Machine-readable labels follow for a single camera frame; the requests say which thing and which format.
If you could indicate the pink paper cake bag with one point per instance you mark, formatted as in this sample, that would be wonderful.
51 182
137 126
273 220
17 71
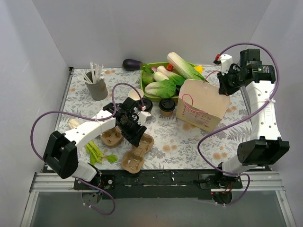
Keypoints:
200 104

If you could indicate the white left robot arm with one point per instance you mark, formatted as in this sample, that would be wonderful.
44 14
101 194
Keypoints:
61 153

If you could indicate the black plastic cup lid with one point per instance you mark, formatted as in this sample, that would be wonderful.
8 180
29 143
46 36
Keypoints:
167 104

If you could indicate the grey straw holder cup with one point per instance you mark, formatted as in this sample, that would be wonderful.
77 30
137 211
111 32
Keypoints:
98 91

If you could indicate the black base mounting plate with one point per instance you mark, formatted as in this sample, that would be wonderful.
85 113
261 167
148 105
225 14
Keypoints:
182 183

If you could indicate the bok choy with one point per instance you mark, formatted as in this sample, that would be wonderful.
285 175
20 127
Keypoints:
162 74
163 89

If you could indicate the bok choy middle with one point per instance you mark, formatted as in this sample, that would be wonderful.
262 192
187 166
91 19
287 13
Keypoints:
162 74

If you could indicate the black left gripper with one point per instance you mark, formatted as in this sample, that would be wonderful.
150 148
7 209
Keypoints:
132 129

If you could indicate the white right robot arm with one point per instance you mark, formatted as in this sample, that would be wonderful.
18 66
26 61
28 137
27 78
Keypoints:
265 146

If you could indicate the green celery stalks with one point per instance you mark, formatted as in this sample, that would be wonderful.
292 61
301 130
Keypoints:
96 156

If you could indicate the napa cabbage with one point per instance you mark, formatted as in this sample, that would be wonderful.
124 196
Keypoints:
183 67

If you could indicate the red pepper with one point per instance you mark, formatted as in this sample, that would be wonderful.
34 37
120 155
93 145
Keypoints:
169 67

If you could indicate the aluminium frame rail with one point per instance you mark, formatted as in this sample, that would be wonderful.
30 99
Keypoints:
50 182

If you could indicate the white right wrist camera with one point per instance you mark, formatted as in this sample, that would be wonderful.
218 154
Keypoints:
225 61

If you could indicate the purple eggplant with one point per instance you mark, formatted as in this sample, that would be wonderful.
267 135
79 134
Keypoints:
131 65

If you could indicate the bok choy front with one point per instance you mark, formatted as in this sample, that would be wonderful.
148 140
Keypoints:
163 89

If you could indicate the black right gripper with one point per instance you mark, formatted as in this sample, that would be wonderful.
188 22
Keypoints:
225 83

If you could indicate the green plastic vegetable tray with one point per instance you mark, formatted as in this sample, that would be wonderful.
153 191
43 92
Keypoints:
147 78

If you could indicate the brown cardboard cup carrier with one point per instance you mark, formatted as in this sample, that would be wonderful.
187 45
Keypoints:
112 137

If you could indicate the yellow vegetable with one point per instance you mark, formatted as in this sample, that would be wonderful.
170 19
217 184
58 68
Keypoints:
198 69

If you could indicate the floral table mat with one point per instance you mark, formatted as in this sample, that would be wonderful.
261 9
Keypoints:
177 144

